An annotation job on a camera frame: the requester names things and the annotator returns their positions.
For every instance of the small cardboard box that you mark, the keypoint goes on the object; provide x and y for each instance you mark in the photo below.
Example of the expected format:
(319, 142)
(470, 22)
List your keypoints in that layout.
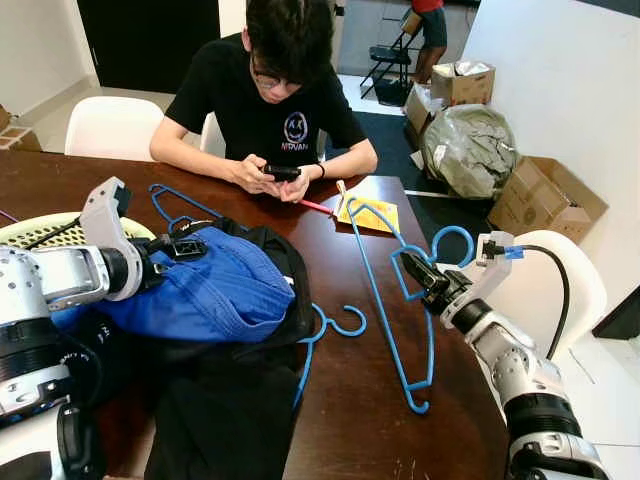
(20, 140)
(5, 118)

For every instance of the black phone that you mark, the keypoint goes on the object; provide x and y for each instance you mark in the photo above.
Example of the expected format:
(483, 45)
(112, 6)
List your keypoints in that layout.
(282, 173)

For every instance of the person in black t-shirt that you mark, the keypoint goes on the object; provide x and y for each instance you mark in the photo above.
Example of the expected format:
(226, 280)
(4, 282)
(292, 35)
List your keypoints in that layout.
(260, 100)

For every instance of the red pen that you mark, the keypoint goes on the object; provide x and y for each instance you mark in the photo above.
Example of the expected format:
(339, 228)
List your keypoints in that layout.
(315, 206)

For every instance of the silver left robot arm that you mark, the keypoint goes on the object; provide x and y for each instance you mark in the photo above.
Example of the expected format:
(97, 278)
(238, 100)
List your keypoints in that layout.
(60, 280)

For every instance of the person in blue shorts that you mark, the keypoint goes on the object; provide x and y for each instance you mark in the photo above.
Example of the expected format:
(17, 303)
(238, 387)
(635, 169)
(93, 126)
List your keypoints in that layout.
(432, 30)

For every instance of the cardboard box silver contents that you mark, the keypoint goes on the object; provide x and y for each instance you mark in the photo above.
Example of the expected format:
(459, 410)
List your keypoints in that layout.
(465, 88)

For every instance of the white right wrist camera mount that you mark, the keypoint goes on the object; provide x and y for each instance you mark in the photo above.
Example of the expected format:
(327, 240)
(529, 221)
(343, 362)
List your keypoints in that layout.
(495, 270)

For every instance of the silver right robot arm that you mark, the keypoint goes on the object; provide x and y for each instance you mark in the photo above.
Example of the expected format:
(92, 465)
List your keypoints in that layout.
(510, 380)

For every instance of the orange packet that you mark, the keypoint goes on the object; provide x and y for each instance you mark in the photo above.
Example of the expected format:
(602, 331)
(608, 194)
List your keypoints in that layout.
(375, 215)

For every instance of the dark wooden table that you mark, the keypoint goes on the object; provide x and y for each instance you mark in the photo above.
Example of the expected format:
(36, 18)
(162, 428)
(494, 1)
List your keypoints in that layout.
(350, 440)

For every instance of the black door frame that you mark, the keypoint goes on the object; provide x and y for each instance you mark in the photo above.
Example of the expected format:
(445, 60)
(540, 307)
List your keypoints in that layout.
(622, 318)

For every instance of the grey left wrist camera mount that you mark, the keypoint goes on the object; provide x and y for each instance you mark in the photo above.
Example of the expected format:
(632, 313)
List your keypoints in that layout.
(105, 225)

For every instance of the blue garment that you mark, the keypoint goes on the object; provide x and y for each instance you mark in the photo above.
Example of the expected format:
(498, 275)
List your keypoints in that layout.
(210, 290)

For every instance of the white plastic chair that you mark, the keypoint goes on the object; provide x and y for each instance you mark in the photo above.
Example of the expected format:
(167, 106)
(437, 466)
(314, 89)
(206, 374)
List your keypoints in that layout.
(212, 140)
(570, 290)
(110, 130)

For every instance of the black folding chair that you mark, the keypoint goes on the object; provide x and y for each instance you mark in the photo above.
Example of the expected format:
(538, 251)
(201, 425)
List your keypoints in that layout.
(385, 52)

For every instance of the open cardboard box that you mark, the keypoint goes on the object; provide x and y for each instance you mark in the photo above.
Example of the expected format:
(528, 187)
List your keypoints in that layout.
(540, 205)

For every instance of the grey green plastic bundle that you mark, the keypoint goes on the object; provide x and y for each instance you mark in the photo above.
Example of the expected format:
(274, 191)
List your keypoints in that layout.
(470, 150)

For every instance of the black garment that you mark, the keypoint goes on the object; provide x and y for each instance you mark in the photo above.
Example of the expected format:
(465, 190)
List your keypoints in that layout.
(230, 410)

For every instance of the cream laundry basket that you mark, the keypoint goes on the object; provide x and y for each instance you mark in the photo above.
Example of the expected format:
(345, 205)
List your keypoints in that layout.
(60, 225)

